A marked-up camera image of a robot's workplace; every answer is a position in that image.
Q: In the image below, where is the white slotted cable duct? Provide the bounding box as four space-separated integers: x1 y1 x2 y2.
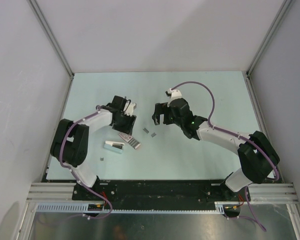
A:
34 201 227 215

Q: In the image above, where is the right aluminium frame post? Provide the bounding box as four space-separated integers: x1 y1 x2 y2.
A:
245 0 295 79

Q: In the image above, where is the red white staple box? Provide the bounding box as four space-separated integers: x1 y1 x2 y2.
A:
118 132 141 150

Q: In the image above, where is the aluminium front rail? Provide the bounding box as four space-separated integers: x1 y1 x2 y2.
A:
26 182 299 204

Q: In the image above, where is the aluminium frame post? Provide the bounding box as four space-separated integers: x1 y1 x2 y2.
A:
245 0 295 79
27 0 74 80

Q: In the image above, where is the light blue white stapler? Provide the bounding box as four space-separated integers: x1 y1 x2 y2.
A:
103 141 125 154

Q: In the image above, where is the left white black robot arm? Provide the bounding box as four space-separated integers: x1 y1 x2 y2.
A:
50 95 137 200

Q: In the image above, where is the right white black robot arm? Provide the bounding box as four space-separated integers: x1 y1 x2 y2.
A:
152 98 280 201

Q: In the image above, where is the left aluminium frame post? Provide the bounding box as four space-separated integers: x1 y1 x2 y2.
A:
27 0 74 80

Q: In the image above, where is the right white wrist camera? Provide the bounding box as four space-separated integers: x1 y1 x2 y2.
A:
165 88 182 106

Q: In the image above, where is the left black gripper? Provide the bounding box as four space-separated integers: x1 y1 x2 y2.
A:
112 111 137 136

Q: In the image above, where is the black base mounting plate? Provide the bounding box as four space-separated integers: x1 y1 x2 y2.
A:
72 179 245 212

